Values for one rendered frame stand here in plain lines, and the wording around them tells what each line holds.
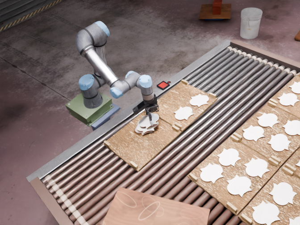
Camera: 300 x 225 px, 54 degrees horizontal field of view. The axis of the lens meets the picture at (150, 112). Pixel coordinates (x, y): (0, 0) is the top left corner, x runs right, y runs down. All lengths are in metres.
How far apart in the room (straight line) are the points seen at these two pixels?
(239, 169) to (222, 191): 0.18
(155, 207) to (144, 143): 0.53
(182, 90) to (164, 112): 0.27
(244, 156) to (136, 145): 0.68
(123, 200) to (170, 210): 0.26
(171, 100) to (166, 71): 1.90
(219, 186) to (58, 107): 2.70
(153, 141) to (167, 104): 0.37
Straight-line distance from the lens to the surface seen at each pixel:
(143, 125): 1.98
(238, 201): 1.71
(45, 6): 6.80
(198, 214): 1.55
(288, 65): 2.62
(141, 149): 1.93
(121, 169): 1.89
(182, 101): 2.21
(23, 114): 4.12
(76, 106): 2.34
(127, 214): 1.58
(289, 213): 1.73
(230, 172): 1.81
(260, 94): 2.32
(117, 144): 2.00
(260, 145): 1.96
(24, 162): 3.52
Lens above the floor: 2.43
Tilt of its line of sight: 44 degrees down
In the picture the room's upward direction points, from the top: 10 degrees counter-clockwise
